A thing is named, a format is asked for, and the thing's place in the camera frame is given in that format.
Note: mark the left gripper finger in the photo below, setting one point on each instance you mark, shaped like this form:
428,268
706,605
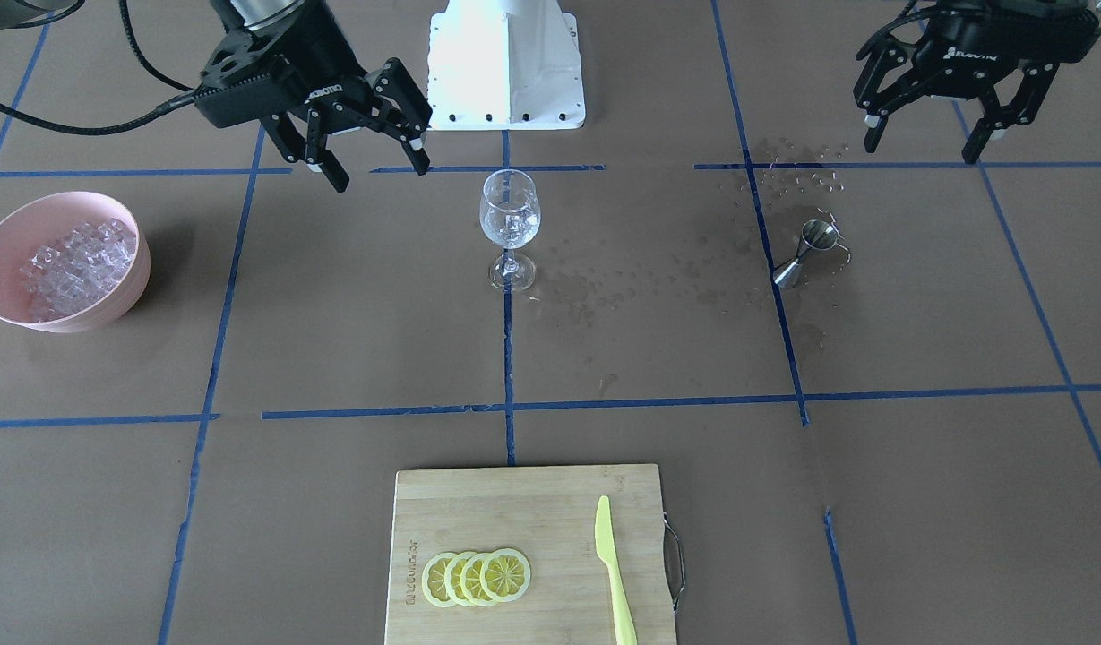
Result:
1021,109
895,74

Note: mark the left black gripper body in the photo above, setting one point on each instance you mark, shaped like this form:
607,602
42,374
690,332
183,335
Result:
962,61

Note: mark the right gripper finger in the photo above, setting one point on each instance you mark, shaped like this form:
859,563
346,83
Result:
300,135
389,101

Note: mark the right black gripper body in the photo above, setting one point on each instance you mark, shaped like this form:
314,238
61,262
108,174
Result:
310,55

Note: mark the steel double jigger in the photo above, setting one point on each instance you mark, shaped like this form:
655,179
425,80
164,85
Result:
816,236

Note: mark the clear wine glass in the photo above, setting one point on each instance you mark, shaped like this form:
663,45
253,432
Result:
509,216

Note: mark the clear ice cubes pile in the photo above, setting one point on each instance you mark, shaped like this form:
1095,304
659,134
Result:
77,269

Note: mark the pink bowl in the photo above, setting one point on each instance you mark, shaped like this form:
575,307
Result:
44,220

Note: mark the bamboo cutting board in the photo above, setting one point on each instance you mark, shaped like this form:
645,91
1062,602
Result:
529,555

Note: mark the lemon slice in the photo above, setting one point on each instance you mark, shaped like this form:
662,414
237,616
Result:
507,575
452,578
434,580
470,580

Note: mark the yellow plastic knife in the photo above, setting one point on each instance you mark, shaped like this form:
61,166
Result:
624,630

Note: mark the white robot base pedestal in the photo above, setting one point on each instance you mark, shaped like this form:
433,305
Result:
505,66

